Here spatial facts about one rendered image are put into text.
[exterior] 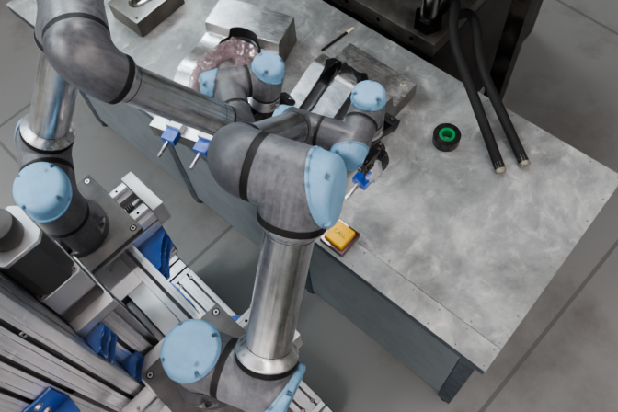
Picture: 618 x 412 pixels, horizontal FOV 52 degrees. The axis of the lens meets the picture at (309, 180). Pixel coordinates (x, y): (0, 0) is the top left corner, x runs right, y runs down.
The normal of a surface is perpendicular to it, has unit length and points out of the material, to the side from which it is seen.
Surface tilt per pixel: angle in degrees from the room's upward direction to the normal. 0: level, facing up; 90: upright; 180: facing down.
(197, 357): 8
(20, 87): 0
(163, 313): 0
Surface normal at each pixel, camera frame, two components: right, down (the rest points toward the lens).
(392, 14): -0.06, -0.48
